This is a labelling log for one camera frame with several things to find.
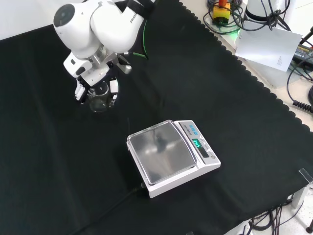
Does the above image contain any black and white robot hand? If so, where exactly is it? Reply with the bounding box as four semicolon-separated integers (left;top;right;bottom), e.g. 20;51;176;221
63;52;133;108

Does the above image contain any clear glass beaker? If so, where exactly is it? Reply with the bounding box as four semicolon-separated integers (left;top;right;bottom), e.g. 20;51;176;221
88;81;112;114

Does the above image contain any white electronic balance steel pan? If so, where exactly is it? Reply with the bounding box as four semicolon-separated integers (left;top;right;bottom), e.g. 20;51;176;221
127;119;222;199

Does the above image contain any black bench cloth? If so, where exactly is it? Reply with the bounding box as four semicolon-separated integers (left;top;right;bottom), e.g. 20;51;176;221
0;0;313;235

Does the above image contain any yellow stop button box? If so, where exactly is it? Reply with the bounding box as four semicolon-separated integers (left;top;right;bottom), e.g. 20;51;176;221
212;0;231;26

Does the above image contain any black power adapter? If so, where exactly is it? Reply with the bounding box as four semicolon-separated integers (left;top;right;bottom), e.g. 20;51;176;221
292;46;313;66

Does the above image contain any green cable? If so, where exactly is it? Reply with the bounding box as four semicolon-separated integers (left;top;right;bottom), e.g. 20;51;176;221
132;19;150;60

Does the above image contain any black balance power cable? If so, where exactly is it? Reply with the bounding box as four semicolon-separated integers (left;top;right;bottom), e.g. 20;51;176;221
70;185;147;235

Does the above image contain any black coiled cable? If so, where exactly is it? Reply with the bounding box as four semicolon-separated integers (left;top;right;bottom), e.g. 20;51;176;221
292;84;313;113

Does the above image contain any black cable bundle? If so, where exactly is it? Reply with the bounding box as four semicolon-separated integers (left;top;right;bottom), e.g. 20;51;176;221
241;193;298;235

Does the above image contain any metal frame bracket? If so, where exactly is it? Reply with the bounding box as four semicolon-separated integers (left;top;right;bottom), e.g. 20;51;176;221
291;167;313;214

